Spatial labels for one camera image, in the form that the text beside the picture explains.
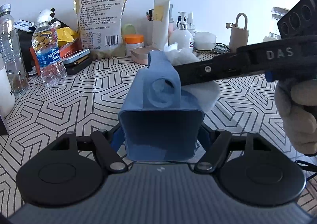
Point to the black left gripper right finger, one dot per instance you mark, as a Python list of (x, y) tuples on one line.
[(228, 65)]

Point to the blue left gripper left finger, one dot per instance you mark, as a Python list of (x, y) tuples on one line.
[(117, 138)]

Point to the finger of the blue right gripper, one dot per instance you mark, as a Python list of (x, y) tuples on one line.
[(204, 137)]

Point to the white paper tissue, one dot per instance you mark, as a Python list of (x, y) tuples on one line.
[(206, 93)]

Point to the blue plastic container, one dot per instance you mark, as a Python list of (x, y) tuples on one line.
[(160, 121)]

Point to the white container at left edge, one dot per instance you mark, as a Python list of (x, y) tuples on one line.
[(7, 99)]

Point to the gloved right hand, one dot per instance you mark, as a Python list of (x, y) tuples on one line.
[(299, 125)]

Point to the beige padlock-shaped holder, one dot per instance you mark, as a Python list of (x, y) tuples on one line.
[(238, 36)]

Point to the white round jar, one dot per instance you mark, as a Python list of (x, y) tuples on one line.
[(205, 41)]

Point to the white pump bottle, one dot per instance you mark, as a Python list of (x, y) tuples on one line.
[(182, 36)]

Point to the small spray bottle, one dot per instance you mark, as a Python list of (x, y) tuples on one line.
[(190, 26)]

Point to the black box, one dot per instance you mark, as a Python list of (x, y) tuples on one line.
[(75, 67)]

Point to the pink round compact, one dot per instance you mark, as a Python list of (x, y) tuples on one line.
[(140, 55)]

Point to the white tube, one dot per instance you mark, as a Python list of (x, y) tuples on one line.
[(160, 24)]

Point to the silver tin box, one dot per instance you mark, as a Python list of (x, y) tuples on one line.
[(75, 56)]

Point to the orange lid jar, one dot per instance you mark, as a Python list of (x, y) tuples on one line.
[(133, 41)]

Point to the yellow packet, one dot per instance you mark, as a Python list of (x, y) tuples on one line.
[(66, 35)]

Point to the Aquafina water bottle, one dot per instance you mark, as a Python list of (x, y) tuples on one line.
[(45, 45)]

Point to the yellow food bag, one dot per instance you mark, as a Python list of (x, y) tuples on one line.
[(99, 26)]

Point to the clear bottle at left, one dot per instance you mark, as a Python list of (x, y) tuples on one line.
[(11, 53)]

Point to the panda plush toy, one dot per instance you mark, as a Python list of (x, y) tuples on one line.
[(48, 16)]

